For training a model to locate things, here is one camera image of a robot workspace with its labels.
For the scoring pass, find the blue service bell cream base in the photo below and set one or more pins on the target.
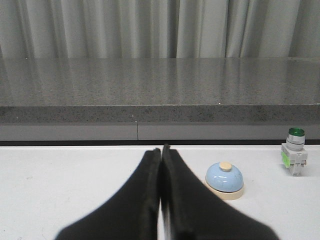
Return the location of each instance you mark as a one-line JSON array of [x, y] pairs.
[[225, 180]]

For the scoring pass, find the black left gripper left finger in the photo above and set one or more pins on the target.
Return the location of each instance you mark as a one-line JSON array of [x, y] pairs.
[[130, 214]]

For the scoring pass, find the grey stone counter ledge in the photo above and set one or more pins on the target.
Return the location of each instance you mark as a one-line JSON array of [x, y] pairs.
[[137, 99]]

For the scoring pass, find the green pushbutton switch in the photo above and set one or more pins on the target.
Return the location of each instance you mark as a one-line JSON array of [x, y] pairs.
[[294, 156]]

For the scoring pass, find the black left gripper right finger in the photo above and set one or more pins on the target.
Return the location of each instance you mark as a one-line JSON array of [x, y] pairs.
[[192, 212]]

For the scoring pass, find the grey curtain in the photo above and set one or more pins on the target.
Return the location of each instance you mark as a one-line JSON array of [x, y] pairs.
[[159, 28]]

